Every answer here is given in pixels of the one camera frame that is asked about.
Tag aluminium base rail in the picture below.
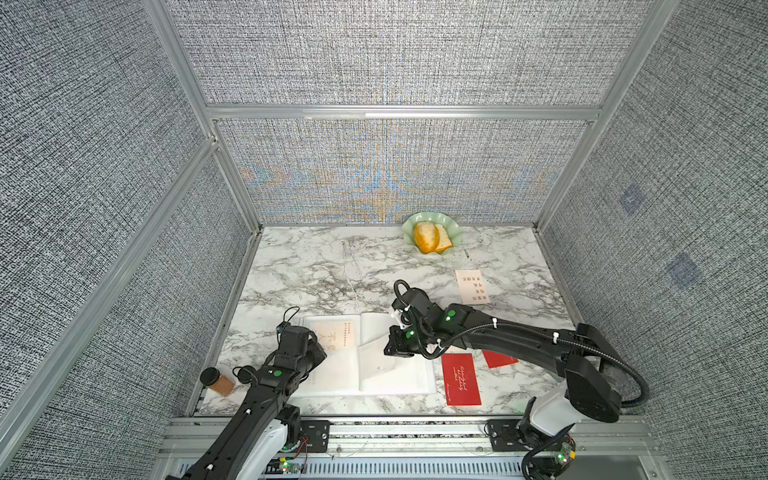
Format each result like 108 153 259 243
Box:
152 415 673 480

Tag light green wavy bowl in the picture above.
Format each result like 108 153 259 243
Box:
401 212 463 254

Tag small red card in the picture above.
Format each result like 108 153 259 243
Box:
483 350 519 369

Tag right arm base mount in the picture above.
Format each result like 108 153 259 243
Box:
484 397 576 480

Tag small bread slice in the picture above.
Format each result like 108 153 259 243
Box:
434 224 453 253

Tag pink card gold character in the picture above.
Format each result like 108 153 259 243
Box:
324 321 358 351

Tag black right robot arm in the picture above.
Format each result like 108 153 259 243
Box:
384 304 650 448

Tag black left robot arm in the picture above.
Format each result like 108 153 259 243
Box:
182 325 326 479

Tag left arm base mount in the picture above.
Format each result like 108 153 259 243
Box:
277 405 332 456

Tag aluminium enclosure frame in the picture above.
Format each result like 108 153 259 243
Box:
1 1 678 469

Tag brown cup black lid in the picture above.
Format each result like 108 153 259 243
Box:
199 367 235 397

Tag white photo album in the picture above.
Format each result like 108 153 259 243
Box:
296 313 436 397

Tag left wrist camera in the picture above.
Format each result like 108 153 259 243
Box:
276 322 290 338

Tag pink card red characters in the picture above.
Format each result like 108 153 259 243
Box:
455 270 490 305

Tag large orange bread roll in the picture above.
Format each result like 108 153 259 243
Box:
413 222 438 254

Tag large red card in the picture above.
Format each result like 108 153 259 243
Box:
441 354 482 407

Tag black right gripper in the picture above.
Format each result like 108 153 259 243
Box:
377 326 434 358

